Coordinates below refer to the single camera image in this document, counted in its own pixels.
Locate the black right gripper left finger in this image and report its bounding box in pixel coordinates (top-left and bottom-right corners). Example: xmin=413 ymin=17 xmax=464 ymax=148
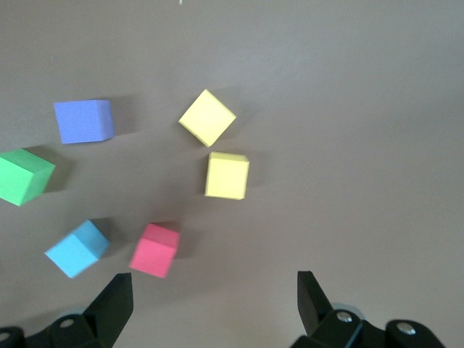
xmin=0 ymin=272 xmax=134 ymax=348

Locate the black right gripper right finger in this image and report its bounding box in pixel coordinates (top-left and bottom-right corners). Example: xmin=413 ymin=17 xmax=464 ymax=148
xmin=289 ymin=270 xmax=450 ymax=348

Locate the blue foam cube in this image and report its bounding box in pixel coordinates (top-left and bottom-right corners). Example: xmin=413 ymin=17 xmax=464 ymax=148
xmin=43 ymin=219 xmax=111 ymax=279

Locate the red foam cube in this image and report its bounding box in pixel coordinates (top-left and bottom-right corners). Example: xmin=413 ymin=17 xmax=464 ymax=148
xmin=129 ymin=223 xmax=181 ymax=279

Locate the green foam cube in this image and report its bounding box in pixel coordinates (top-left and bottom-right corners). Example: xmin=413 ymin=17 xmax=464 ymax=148
xmin=0 ymin=147 xmax=57 ymax=207

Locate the yellow foam cube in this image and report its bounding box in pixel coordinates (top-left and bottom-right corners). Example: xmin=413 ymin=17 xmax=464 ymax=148
xmin=178 ymin=88 xmax=237 ymax=148
xmin=204 ymin=151 xmax=250 ymax=201

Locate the brown table mat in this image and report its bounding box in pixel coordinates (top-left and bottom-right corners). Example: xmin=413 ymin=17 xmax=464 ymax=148
xmin=0 ymin=0 xmax=464 ymax=348

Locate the purple foam cube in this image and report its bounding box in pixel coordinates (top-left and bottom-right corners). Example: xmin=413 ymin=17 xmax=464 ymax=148
xmin=53 ymin=99 xmax=116 ymax=145

